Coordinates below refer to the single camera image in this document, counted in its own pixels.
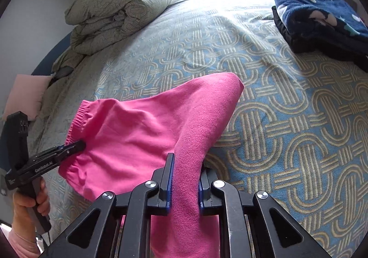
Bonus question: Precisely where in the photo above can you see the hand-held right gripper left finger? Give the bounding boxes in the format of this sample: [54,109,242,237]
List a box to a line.
[39,154,175,258]

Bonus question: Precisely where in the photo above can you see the person's left hand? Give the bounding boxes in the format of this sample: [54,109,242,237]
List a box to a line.
[13,179,50,230]

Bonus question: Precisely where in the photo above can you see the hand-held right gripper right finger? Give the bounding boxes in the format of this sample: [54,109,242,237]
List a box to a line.
[198,168,331,258]

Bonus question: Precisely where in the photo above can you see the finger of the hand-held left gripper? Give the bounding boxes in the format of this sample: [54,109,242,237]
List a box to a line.
[36,140,87,164]

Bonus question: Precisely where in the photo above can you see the black folded clothes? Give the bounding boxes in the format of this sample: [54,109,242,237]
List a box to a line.
[272,6,368,73]

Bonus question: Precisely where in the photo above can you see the navy printed fleece garment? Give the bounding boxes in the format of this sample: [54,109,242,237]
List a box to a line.
[272,0,368,46]

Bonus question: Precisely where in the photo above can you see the pink pillow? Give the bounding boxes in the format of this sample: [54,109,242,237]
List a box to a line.
[1,74,54,122]

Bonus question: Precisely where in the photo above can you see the person's left forearm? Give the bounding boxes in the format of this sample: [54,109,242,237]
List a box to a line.
[7,226,42,258]

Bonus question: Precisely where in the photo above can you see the dark blue headboard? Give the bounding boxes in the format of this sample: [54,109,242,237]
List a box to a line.
[30,31,77,76]

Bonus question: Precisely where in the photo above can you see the grey folded quilt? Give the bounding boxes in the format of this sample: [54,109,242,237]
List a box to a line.
[52,0,173,79]

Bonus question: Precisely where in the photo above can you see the pink pants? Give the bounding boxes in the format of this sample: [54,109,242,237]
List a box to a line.
[57,72,245,258]

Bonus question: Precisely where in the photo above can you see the bed with patterned bedspread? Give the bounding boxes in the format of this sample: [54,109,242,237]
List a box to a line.
[26,0,368,258]

